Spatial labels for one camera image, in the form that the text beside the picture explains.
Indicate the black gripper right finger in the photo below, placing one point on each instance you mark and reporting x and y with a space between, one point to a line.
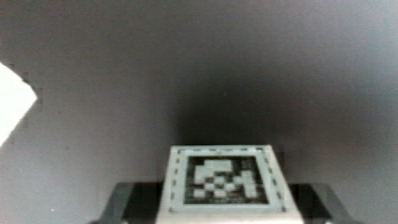
321 205

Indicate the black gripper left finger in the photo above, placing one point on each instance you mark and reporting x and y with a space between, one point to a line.
133 204

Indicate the white tagged cube leg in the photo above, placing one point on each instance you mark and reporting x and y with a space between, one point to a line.
225 187

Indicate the white sheet with tags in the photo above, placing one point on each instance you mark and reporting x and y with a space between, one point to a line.
17 101

